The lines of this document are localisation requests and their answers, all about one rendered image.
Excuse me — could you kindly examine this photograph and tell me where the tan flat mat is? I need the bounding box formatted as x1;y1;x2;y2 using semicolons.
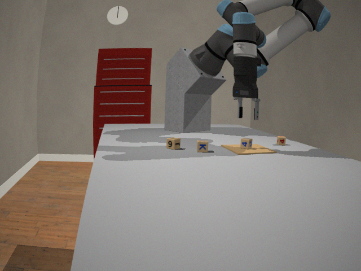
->
221;144;277;155

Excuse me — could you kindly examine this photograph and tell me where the tan wooden letter block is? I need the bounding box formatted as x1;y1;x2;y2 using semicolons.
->
166;137;181;150
240;138;253;149
197;140;208;152
277;136;286;146

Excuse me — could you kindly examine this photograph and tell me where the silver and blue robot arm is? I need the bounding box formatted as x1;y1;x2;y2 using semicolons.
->
190;0;331;78

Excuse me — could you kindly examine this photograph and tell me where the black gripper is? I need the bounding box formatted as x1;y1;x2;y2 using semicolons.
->
232;42;261;120

